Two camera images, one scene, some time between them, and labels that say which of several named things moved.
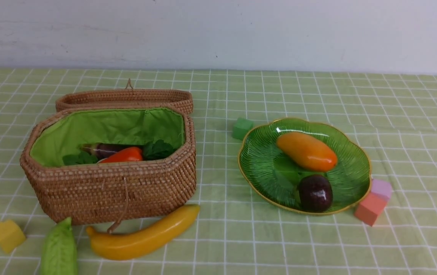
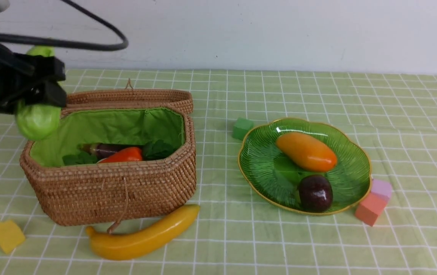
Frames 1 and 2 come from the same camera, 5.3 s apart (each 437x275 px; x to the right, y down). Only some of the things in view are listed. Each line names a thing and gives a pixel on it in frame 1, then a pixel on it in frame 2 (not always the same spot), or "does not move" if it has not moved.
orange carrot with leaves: x=157 y=149 does not move
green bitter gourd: x=60 y=256 -> x=38 y=121
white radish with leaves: x=82 y=158 does not move
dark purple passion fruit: x=315 y=193 does not move
